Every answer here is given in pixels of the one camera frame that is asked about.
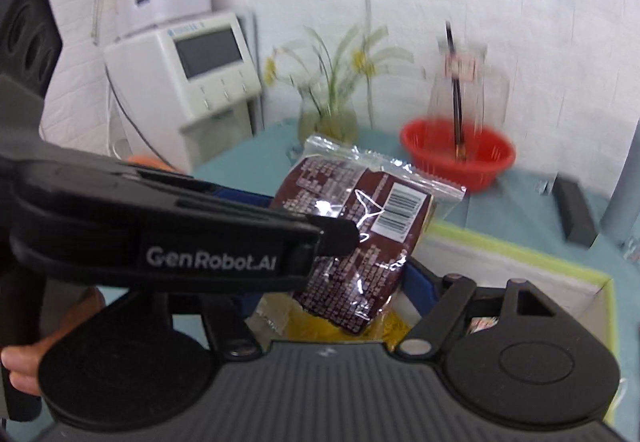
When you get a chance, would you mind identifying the dark red snack bag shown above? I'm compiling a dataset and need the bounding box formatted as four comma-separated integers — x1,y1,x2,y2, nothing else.
271,134,466,335

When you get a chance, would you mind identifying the person's left hand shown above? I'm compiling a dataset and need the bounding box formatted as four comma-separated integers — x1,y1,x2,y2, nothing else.
1,287,105,396

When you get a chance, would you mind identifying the orange plastic basin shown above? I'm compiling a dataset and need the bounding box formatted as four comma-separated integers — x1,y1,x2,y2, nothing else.
127,155,176,172

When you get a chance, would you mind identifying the green cardboard box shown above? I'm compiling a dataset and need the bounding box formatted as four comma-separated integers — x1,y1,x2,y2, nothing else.
389,221,618,428

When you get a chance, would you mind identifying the black rectangular box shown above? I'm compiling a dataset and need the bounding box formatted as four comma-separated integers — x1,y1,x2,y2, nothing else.
552,174,598,248

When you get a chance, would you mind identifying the white water dispenser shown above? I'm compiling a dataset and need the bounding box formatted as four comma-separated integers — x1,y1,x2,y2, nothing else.
91,0,264,172

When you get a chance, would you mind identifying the red plastic basket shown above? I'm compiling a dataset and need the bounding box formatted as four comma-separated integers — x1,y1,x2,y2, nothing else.
399,118,516,193

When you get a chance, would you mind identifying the yellow snack bag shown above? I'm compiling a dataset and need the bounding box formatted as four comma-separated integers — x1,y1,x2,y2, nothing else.
245,294,410,349

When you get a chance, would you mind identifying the glass pitcher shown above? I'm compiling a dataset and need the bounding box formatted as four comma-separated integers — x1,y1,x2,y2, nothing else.
427,38,511,130

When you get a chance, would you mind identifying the glass vase with plant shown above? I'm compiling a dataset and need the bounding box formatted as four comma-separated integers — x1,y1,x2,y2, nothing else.
262,24,426,144

